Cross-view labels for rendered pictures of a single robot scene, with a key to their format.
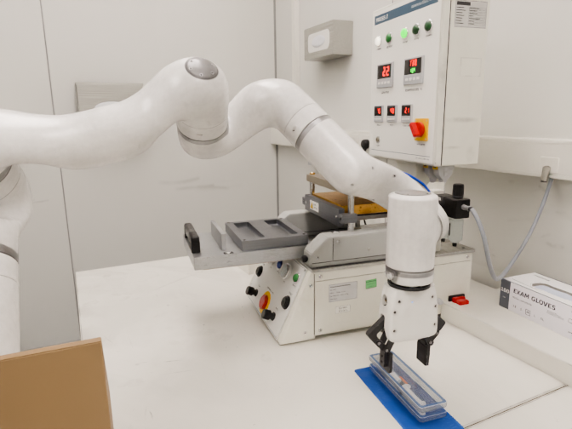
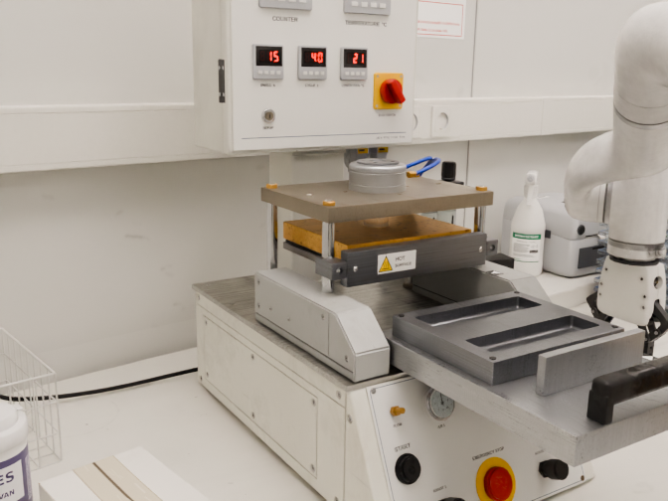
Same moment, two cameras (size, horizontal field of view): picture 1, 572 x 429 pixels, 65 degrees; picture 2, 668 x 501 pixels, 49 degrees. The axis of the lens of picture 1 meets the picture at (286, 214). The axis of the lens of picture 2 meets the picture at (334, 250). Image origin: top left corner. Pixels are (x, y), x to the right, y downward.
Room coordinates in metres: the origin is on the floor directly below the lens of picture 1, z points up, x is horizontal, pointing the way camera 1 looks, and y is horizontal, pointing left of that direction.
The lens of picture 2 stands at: (1.51, 0.78, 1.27)
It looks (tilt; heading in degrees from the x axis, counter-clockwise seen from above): 14 degrees down; 256
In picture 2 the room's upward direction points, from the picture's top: 1 degrees clockwise
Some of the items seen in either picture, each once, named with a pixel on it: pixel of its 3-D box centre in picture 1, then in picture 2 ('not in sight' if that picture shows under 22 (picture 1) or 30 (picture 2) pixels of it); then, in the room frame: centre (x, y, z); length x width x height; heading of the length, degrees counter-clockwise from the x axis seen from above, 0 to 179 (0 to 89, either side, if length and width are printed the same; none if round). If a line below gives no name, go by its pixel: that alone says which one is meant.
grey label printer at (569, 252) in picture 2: not in sight; (562, 232); (0.51, -0.85, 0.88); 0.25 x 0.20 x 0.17; 110
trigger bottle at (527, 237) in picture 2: not in sight; (528, 223); (0.64, -0.79, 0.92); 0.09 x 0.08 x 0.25; 58
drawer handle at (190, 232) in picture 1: (191, 237); (649, 383); (1.07, 0.23, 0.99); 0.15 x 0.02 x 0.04; 19
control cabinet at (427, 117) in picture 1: (414, 123); (312, 83); (1.27, -0.36, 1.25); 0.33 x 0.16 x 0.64; 19
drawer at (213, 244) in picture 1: (246, 238); (536, 354); (1.11, 0.10, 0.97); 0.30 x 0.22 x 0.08; 109
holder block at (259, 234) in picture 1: (264, 232); (505, 331); (1.13, 0.06, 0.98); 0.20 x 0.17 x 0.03; 19
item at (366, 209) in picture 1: (356, 194); (381, 219); (1.20, -0.19, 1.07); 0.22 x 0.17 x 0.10; 19
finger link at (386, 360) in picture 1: (380, 354); (652, 346); (0.75, -0.17, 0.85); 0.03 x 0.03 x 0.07; 18
